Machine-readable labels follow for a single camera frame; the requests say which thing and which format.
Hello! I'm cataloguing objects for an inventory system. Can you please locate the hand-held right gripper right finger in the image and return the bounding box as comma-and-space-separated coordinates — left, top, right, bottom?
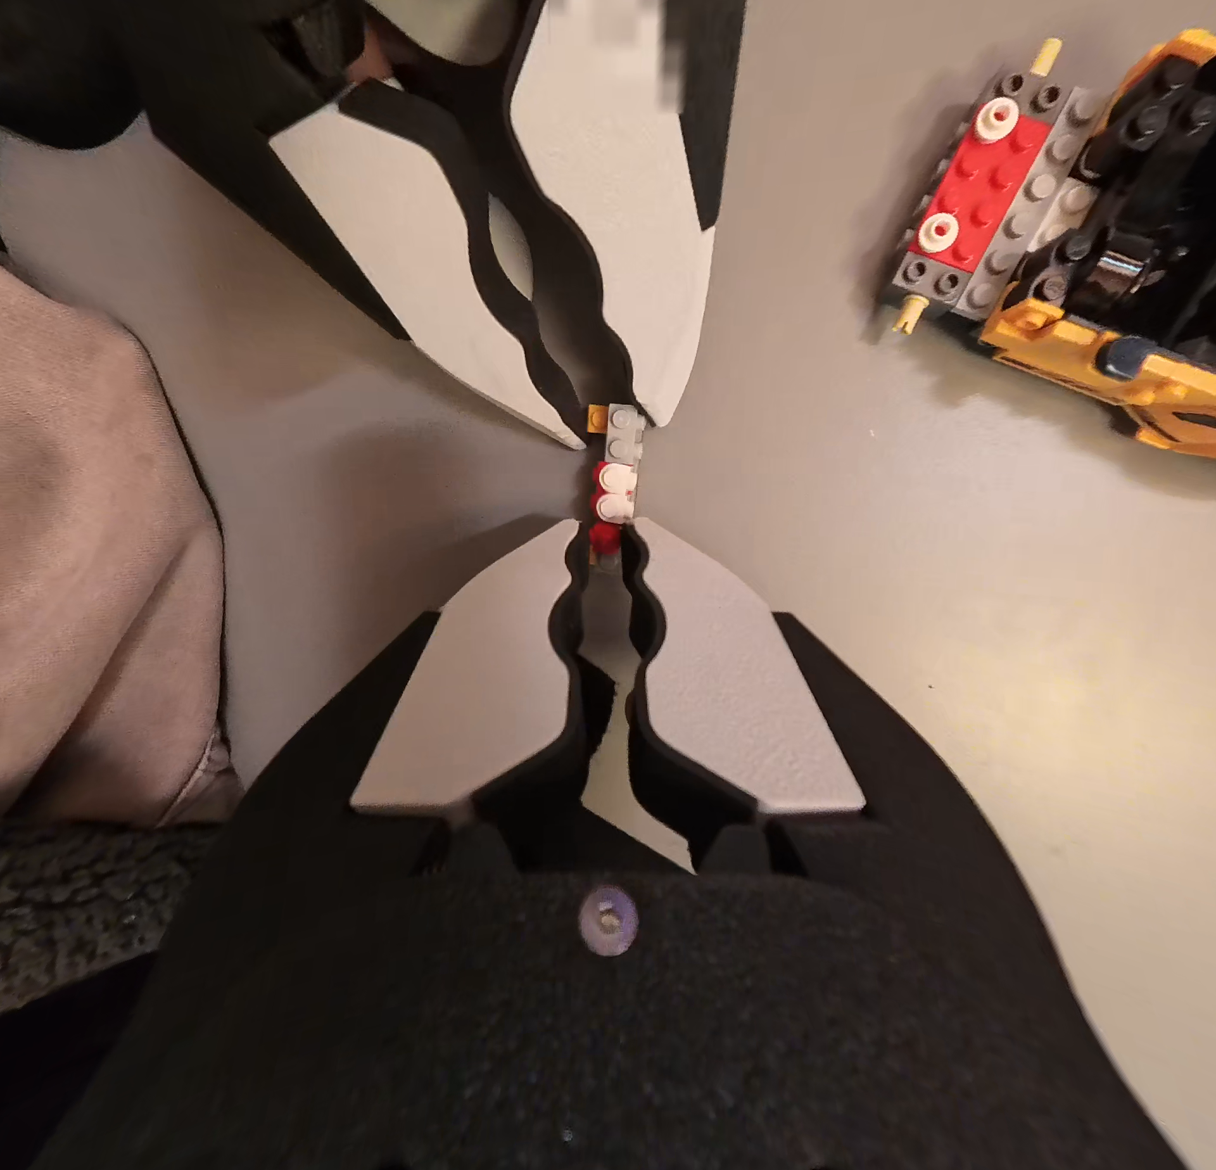
618, 518, 867, 871

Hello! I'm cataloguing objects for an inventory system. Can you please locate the small grey lego strip assembly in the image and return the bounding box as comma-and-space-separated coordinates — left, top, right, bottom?
583, 401, 648, 567

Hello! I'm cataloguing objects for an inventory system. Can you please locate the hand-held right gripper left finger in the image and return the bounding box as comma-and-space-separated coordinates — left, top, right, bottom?
350, 518, 617, 871

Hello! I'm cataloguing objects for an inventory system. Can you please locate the person's pinkish beige garment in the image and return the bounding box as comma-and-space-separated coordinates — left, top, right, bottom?
0, 261, 242, 829

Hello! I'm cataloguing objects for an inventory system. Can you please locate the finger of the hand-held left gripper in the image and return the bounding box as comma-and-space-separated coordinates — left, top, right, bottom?
474, 0, 715, 427
268, 77, 591, 450

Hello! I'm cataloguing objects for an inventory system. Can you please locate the yellow and black lego car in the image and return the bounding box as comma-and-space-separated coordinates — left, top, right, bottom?
877, 31, 1216, 453

